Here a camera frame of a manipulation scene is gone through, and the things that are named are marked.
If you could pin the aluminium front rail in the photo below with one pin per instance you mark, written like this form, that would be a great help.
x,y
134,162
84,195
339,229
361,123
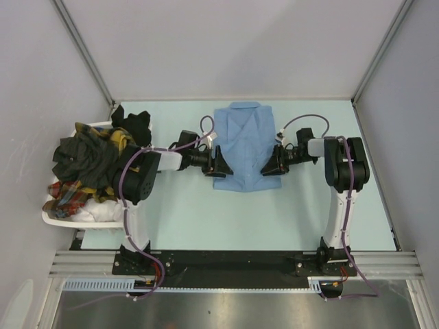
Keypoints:
x,y
374,265

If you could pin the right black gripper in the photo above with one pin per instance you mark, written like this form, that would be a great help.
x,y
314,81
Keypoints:
x,y
271,166

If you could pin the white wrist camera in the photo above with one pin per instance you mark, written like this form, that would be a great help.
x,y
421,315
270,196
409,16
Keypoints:
x,y
280,138
211,136

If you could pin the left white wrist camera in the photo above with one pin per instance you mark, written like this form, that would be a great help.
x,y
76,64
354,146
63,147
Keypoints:
x,y
211,136

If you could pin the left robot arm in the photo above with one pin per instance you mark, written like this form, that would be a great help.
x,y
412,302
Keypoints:
x,y
134,175

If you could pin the aluminium frame post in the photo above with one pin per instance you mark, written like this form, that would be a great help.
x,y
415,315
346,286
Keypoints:
x,y
79,43
382,49

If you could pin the right aluminium frame post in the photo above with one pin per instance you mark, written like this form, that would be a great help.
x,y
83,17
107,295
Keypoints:
x,y
382,49

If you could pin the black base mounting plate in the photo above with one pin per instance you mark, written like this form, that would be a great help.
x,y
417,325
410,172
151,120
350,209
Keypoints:
x,y
221,269

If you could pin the light blue long sleeve shirt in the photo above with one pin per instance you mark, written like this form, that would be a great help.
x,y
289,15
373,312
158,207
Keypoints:
x,y
246,136

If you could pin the dark grey striped shirt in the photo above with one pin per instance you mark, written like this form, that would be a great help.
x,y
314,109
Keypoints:
x,y
85,158

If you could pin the yellow plaid shirt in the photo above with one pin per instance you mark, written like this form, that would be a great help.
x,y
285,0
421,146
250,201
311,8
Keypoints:
x,y
120,138

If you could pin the white shirt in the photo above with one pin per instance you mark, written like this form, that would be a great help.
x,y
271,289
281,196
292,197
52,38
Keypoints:
x,y
93,212

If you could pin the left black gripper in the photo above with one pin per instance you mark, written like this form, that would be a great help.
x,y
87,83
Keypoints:
x,y
217,166

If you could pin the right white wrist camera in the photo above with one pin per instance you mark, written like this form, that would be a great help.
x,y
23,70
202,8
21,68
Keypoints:
x,y
280,138

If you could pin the red plaid shirt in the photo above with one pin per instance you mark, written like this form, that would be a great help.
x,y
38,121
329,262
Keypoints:
x,y
66,199

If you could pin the white slotted cable duct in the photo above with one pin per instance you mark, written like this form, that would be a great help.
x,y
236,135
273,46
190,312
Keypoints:
x,y
139,286

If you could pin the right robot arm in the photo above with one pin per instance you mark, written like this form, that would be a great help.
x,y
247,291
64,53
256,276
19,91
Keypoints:
x,y
346,171

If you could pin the left aluminium frame post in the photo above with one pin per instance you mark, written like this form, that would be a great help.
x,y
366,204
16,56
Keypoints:
x,y
79,43

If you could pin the black shirt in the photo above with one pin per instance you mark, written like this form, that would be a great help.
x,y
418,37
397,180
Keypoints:
x,y
138,125

